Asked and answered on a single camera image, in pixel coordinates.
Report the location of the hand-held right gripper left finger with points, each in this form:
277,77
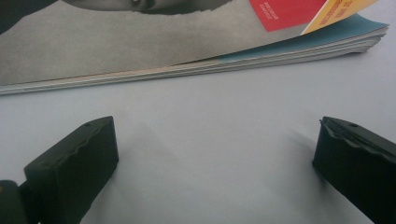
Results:
71,168

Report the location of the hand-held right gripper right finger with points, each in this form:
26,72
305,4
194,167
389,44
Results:
358,165

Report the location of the grey cover magazine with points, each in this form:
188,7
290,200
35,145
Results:
155,46

